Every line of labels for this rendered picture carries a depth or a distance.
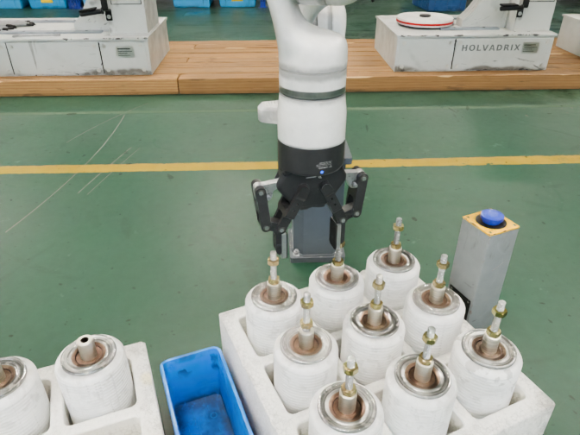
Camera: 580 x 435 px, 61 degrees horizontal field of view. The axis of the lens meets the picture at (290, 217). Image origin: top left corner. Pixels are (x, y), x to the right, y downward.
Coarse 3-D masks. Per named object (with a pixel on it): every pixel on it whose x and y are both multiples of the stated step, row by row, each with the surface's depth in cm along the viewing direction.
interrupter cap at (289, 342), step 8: (296, 328) 75; (288, 336) 73; (296, 336) 74; (320, 336) 73; (328, 336) 73; (280, 344) 72; (288, 344) 72; (296, 344) 72; (320, 344) 72; (328, 344) 72; (288, 352) 71; (296, 352) 71; (304, 352) 71; (312, 352) 71; (320, 352) 71; (328, 352) 70; (296, 360) 69; (304, 360) 69; (312, 360) 69; (320, 360) 69
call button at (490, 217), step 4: (484, 212) 89; (488, 212) 89; (492, 212) 89; (496, 212) 89; (500, 212) 89; (480, 216) 89; (484, 216) 88; (488, 216) 88; (492, 216) 88; (496, 216) 88; (500, 216) 88; (484, 220) 88; (488, 220) 87; (492, 220) 87; (496, 220) 87; (500, 220) 87; (492, 224) 88; (496, 224) 88
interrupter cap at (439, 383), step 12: (408, 360) 69; (396, 372) 67; (408, 372) 68; (432, 372) 68; (444, 372) 68; (408, 384) 66; (420, 384) 66; (432, 384) 66; (444, 384) 66; (420, 396) 64; (432, 396) 64
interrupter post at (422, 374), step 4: (416, 364) 66; (420, 364) 65; (432, 364) 65; (416, 368) 66; (420, 368) 65; (424, 368) 65; (428, 368) 65; (416, 372) 66; (420, 372) 66; (424, 372) 65; (428, 372) 65; (416, 376) 67; (420, 376) 66; (424, 376) 66; (428, 376) 66; (420, 380) 66; (424, 380) 66; (428, 380) 66
